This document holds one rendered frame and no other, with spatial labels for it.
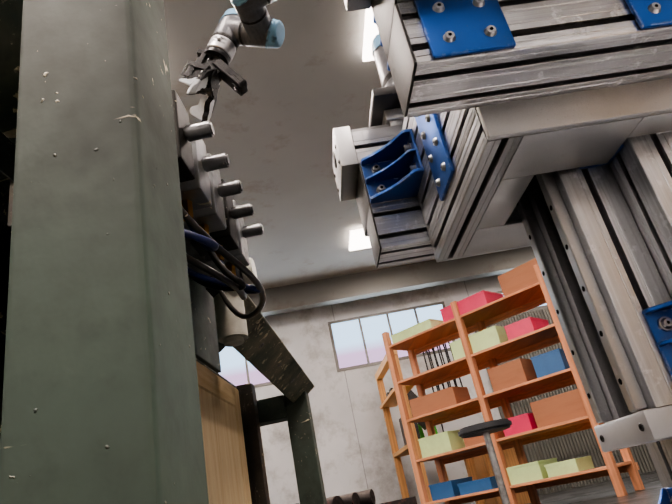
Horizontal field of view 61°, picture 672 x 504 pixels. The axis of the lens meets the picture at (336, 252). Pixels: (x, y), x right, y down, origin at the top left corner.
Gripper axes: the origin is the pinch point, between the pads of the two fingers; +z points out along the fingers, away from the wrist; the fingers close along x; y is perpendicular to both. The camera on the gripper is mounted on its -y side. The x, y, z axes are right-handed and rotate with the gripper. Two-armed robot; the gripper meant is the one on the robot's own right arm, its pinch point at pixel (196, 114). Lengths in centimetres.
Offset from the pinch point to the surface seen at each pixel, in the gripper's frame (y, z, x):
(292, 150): 83, -248, -391
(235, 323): -38, 58, 32
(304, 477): -47, 71, -111
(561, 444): -376, -120, -819
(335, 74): 42, -269, -284
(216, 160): -37, 48, 64
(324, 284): 53, -252, -770
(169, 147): -47, 65, 94
